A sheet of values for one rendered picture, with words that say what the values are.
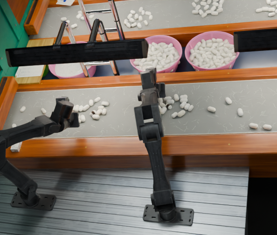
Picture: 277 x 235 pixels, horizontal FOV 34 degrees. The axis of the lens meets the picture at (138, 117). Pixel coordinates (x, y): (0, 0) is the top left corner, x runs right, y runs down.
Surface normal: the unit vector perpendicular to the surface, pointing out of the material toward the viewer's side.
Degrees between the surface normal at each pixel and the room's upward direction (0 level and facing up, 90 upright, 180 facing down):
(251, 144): 0
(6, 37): 90
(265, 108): 0
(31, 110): 0
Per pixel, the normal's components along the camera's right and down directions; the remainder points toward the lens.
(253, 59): -0.20, -0.62
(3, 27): 0.97, -0.04
